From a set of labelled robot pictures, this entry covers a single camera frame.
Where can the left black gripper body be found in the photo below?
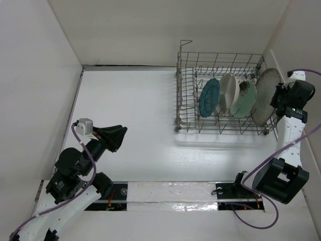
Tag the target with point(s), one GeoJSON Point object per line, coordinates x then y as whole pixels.
{"type": "Point", "coordinates": [96, 149]}

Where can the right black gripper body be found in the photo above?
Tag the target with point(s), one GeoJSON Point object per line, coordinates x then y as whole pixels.
{"type": "Point", "coordinates": [283, 96]}

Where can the speckled brown round plate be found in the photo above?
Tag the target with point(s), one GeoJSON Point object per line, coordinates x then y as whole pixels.
{"type": "Point", "coordinates": [265, 89]}

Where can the light green flower plate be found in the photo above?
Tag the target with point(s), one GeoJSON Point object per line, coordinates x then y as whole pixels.
{"type": "Point", "coordinates": [246, 100]}

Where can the cream lobed plate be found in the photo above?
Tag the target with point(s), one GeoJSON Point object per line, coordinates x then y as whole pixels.
{"type": "Point", "coordinates": [229, 93]}

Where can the teal scalloped plate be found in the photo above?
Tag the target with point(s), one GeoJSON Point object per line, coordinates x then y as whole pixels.
{"type": "Point", "coordinates": [209, 98]}

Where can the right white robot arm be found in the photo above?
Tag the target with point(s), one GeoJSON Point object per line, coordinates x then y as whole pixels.
{"type": "Point", "coordinates": [281, 175]}

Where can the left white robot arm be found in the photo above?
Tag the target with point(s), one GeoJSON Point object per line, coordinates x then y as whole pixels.
{"type": "Point", "coordinates": [76, 183]}

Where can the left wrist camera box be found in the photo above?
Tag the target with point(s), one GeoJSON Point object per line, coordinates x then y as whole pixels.
{"type": "Point", "coordinates": [84, 126]}

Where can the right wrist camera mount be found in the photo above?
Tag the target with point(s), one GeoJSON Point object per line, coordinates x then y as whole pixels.
{"type": "Point", "coordinates": [294, 75]}

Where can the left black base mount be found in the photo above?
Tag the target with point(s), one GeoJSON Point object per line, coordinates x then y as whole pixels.
{"type": "Point", "coordinates": [116, 201]}

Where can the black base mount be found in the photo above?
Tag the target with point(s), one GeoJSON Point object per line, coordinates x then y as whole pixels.
{"type": "Point", "coordinates": [235, 197]}
{"type": "Point", "coordinates": [116, 201]}

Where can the grey wire dish rack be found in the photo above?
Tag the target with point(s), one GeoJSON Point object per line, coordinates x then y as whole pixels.
{"type": "Point", "coordinates": [194, 70]}

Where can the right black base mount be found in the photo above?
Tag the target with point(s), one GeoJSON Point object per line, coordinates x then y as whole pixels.
{"type": "Point", "coordinates": [235, 197]}

